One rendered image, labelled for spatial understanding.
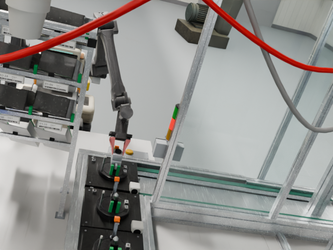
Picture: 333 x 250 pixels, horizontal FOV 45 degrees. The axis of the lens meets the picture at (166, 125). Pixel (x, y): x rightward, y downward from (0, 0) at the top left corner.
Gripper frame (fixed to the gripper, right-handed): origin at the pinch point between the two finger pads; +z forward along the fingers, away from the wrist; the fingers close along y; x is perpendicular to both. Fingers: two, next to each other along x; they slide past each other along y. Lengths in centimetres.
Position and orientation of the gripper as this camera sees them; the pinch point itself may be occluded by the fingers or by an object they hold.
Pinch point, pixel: (117, 153)
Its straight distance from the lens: 184.1
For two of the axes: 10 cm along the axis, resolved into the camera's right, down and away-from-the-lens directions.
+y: 9.6, 1.7, 2.2
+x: -2.5, 1.9, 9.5
